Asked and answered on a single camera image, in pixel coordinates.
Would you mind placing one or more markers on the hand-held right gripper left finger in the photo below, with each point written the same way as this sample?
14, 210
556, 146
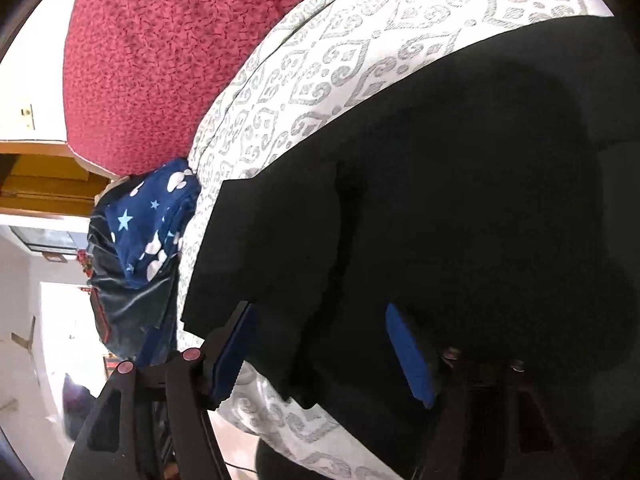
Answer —
235, 360

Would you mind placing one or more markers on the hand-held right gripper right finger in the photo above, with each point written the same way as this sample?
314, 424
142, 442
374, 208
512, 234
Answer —
410, 355

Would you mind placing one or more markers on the black pants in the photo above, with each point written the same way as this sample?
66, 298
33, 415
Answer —
475, 185

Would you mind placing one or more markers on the dark velvet cloth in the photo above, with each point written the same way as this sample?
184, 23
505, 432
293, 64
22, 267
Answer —
135, 310

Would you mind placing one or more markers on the blue star print cloth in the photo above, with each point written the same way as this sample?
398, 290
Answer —
150, 220

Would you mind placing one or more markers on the dark glass panel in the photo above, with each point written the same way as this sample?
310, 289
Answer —
50, 239

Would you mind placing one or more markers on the wooden door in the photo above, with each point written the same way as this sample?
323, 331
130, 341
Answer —
45, 180

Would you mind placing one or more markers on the white grey patterned bedsheet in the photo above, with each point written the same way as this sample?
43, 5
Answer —
350, 50

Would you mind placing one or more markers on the beige wall switch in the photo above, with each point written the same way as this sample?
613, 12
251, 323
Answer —
27, 117

